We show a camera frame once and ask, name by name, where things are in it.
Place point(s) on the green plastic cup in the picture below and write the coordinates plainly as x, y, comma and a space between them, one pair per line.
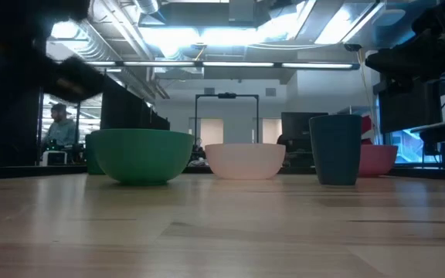
91, 154

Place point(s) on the green plastic bowl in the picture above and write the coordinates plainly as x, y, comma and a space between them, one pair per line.
141, 156

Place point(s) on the pale pink plastic bowl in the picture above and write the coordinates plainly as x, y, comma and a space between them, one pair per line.
245, 161

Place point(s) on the dark shelf board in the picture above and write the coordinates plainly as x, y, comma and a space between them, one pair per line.
444, 131

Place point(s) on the person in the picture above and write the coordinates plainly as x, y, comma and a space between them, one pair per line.
62, 129

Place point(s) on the red and white sign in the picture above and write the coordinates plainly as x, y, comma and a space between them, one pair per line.
366, 129

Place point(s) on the small white device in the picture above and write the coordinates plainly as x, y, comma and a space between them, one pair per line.
54, 157

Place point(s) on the large black partition panel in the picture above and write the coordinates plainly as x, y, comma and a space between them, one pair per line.
6, 131

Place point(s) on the dark blue plastic cup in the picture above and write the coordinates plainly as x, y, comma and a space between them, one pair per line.
336, 150

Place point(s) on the black computer monitor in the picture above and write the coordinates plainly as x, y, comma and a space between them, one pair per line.
296, 125

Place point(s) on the long ceiling light bar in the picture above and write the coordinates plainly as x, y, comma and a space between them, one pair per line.
238, 64

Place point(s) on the dark wall screen panel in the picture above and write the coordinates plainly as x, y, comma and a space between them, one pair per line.
410, 108

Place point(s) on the black partition wall row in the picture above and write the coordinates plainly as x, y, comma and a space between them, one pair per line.
130, 110

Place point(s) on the black metal gantry frame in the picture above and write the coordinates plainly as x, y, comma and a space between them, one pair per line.
196, 116

